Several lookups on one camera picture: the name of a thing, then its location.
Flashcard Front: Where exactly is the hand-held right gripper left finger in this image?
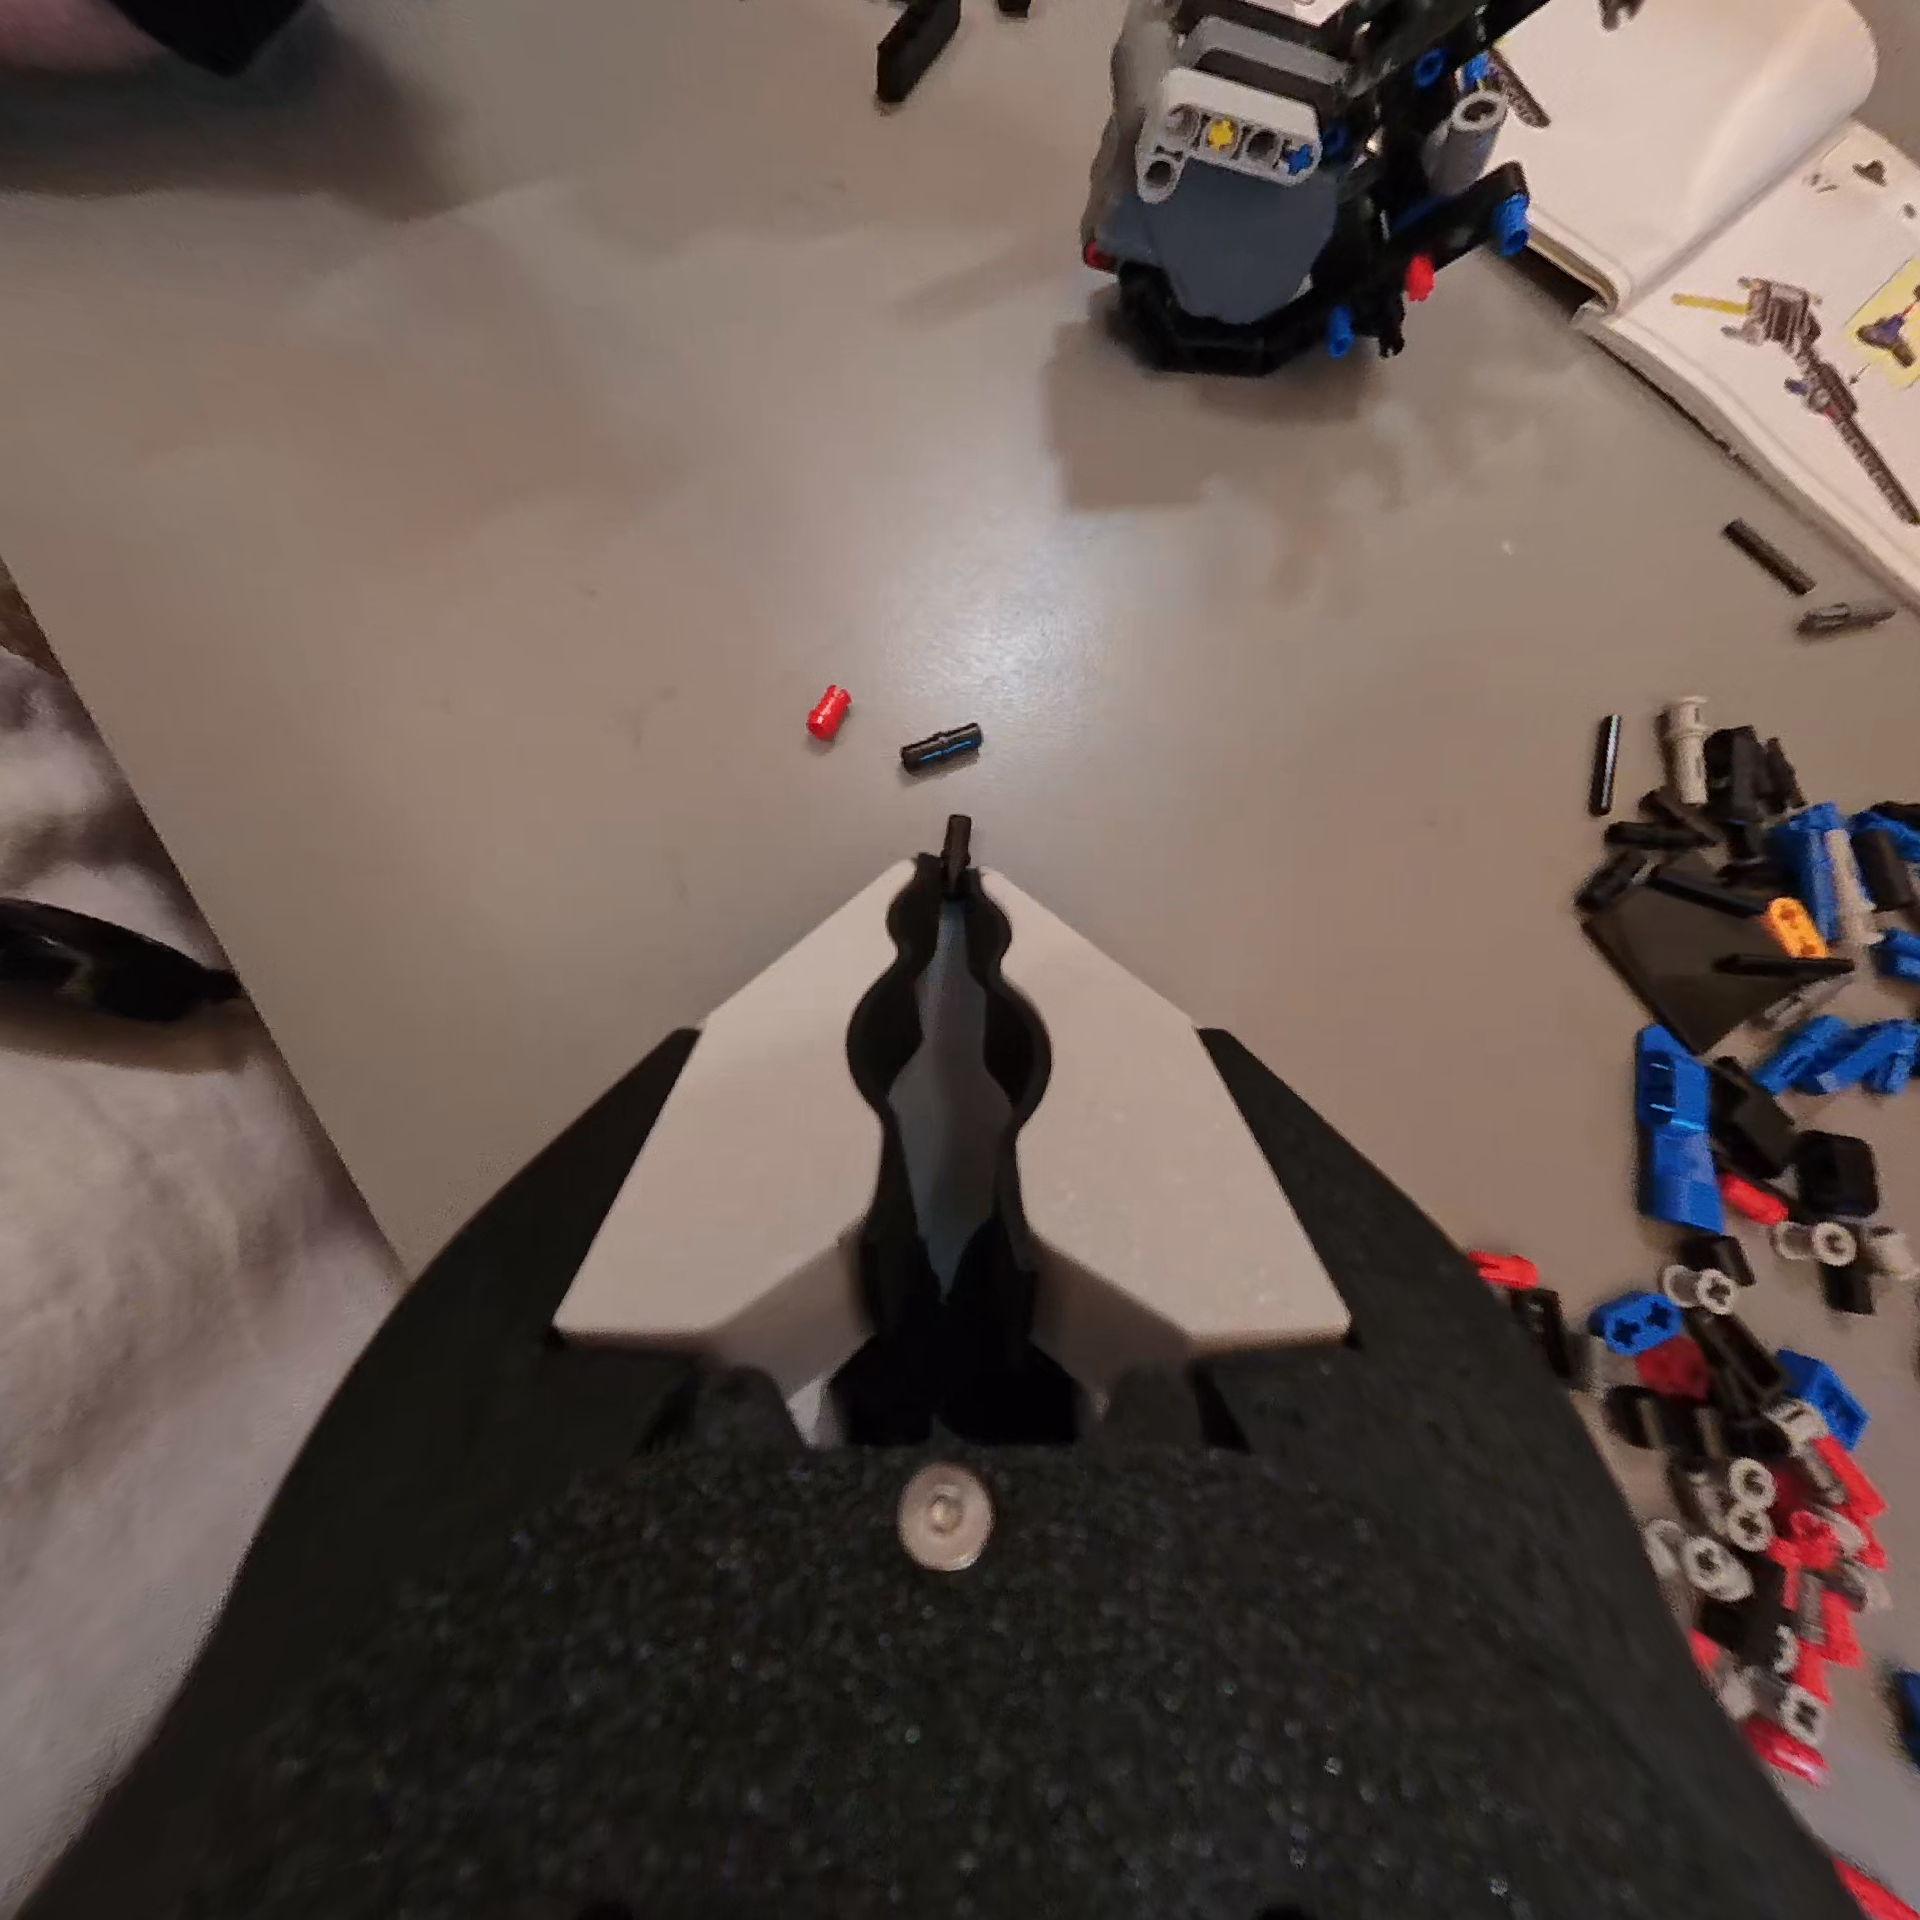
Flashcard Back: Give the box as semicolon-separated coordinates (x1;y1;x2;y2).
555;855;962;1449

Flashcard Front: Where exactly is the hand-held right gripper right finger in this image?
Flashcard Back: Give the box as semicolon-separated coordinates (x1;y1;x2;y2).
960;867;1353;1449

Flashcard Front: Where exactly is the blue lego panel piece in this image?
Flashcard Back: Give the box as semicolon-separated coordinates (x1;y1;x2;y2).
1633;1024;1715;1235

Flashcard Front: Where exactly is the black lego panel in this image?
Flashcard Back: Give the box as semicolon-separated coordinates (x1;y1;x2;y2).
1582;867;1859;1055

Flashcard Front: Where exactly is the lego truck chassis assembly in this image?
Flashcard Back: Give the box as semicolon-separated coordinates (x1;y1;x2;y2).
1078;0;1536;377

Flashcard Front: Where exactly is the white lego instruction booklet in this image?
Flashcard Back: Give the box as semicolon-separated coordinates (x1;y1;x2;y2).
1485;0;1920;607

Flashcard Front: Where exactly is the person's white clothing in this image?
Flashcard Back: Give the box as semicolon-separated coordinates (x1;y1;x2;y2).
0;569;413;1920

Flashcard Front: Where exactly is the pile of red grey connectors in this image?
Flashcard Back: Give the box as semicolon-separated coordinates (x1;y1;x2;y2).
1467;1246;1920;1920

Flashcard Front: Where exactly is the glossy black object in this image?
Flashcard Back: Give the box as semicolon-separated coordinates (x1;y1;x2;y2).
0;896;244;1024

